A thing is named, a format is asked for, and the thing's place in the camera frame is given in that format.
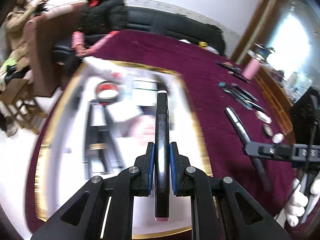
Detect silver black pen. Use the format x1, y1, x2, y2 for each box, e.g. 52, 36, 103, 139
225, 107, 271, 192

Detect black marker pen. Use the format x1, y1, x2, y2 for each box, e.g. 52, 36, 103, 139
154, 90, 170, 222

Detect white gloved hand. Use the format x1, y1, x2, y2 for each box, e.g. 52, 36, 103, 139
284, 173, 319, 227

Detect maroon velvet tablecloth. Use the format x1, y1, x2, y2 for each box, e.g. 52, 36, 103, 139
94, 30, 293, 215

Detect black pens on cloth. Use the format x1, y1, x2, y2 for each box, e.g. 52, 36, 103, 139
219, 82, 265, 113

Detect pink thermos cup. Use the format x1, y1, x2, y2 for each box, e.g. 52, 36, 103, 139
242, 58, 261, 80

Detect white gold-rimmed tray box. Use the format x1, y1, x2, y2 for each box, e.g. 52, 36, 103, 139
34, 57, 211, 222

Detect wooden cabinet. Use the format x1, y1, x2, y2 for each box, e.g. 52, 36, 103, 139
229, 0, 301, 138

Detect black electrical tape roll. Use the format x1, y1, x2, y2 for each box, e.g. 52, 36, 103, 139
95, 81, 120, 106

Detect wooden stool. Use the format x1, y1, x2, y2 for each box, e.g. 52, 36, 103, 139
1, 79, 48, 135

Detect yellow toy on sofa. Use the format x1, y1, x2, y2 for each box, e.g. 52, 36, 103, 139
199, 42, 208, 48

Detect black leather sofa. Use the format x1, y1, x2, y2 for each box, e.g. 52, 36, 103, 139
52, 6, 225, 62

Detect brown armchair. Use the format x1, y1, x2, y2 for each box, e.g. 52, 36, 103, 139
24, 2, 85, 97

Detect seated person black jacket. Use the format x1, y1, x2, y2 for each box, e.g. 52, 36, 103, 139
72, 0, 128, 58

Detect person in beige coat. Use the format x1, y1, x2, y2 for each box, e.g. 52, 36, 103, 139
4, 0, 34, 71

